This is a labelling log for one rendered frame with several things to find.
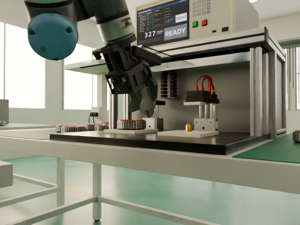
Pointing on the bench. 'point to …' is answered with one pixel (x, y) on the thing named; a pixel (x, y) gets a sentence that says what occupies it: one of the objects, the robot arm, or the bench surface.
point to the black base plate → (167, 141)
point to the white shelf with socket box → (101, 78)
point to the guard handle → (97, 54)
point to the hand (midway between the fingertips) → (150, 111)
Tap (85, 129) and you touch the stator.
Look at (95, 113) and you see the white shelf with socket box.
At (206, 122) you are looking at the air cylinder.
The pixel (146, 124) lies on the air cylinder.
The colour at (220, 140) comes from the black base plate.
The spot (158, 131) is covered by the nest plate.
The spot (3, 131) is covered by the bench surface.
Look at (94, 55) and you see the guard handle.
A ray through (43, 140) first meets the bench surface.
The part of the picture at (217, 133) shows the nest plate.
